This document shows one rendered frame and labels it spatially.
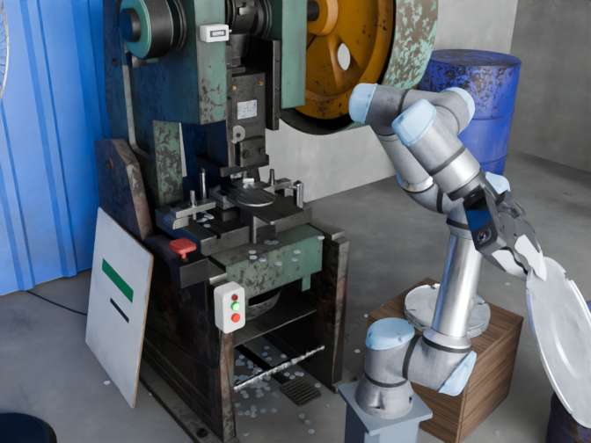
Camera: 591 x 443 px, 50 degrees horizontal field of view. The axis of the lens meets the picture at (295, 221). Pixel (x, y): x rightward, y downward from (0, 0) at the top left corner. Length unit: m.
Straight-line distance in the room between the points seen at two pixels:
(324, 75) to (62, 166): 1.38
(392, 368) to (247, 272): 0.61
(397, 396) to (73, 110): 2.00
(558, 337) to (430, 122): 0.41
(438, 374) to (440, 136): 0.69
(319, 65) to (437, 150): 1.26
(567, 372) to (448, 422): 1.17
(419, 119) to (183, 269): 0.98
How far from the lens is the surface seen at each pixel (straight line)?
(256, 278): 2.04
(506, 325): 2.33
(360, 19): 2.11
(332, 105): 2.19
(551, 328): 1.14
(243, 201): 2.03
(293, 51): 2.02
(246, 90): 1.99
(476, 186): 1.10
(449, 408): 2.24
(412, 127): 1.06
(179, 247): 1.82
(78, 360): 2.73
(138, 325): 2.30
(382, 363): 1.62
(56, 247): 3.24
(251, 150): 2.01
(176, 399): 2.42
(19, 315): 3.10
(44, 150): 3.06
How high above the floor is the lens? 1.58
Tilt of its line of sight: 25 degrees down
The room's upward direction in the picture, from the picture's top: 1 degrees clockwise
